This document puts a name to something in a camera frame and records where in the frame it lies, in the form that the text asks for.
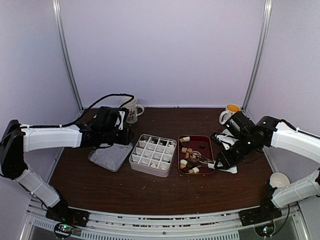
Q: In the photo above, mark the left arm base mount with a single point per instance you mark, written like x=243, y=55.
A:
x=67, y=225

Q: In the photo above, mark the aluminium frame post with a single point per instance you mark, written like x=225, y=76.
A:
x=65, y=53
x=263, y=35

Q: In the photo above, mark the tall floral mug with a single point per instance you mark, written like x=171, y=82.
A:
x=134, y=109

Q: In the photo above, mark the white metal tongs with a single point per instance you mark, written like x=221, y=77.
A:
x=212, y=164

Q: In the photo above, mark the lilac bunny tin lid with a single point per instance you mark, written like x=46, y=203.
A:
x=110, y=157

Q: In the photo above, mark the white bowl near right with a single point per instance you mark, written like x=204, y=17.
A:
x=278, y=179

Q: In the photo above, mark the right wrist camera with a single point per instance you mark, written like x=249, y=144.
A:
x=223, y=139

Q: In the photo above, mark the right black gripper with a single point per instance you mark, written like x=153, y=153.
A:
x=226, y=161

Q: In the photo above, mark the right aluminium frame post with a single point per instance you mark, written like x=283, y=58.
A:
x=263, y=35

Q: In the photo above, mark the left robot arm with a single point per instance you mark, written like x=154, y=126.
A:
x=21, y=138

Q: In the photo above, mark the front aluminium rail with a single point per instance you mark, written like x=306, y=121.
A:
x=224, y=225

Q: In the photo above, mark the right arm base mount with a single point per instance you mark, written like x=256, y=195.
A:
x=261, y=219

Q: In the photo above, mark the white mug yellow inside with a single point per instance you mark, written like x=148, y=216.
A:
x=230, y=109

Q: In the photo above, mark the lilac tin box with dividers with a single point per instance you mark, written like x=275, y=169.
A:
x=153, y=155

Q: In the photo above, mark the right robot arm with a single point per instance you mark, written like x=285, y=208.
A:
x=296, y=142

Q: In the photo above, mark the left aluminium frame post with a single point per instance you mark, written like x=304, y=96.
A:
x=65, y=53

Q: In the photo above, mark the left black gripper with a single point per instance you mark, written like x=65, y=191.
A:
x=125, y=139

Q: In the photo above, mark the red chocolate tray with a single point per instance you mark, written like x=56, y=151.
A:
x=197, y=145

